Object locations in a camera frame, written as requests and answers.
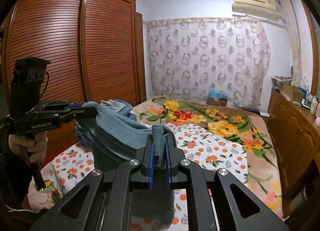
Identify person's left hand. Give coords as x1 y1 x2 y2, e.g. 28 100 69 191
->
9 131 48 164

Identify white orange-print bed sheet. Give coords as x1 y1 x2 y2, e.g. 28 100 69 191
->
32 137 252 230

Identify floral beige blanket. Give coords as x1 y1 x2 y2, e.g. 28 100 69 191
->
132 95 283 217

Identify folded blue denim jeans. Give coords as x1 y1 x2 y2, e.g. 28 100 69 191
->
75 99 137 149

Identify brown louvered wooden wardrobe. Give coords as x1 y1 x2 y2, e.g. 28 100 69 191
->
1 0 147 164

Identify cardboard box with blue bag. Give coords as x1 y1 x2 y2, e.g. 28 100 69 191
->
207 88 228 107

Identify wooden sideboard cabinet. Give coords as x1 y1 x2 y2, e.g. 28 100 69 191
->
267 90 319 218

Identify brown cardboard box on cabinet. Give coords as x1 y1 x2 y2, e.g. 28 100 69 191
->
283 84 304 102

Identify circle-patterned sheer curtain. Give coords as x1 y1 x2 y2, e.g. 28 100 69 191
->
147 18 271 109

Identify tied beige side curtain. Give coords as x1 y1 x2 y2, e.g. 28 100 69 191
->
279 0 302 87

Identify beige wall air conditioner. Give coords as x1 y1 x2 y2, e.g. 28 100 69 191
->
232 0 280 21

